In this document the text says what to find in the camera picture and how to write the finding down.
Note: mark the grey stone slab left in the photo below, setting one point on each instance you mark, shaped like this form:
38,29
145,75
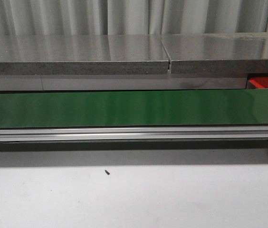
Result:
82,55

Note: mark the grey stone slab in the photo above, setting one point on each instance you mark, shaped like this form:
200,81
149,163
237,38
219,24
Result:
227,53
82,55

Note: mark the green conveyor belt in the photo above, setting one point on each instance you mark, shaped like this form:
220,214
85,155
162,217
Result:
134,108

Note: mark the red plastic bin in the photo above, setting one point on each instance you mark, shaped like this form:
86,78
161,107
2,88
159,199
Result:
258,82

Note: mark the grey stone slab right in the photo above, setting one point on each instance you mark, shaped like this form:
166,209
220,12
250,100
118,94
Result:
227,53

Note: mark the grey pleated curtain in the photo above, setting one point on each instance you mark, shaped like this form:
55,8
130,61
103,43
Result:
132,17

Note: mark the aluminium conveyor side rail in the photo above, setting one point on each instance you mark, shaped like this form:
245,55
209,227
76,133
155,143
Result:
134,133

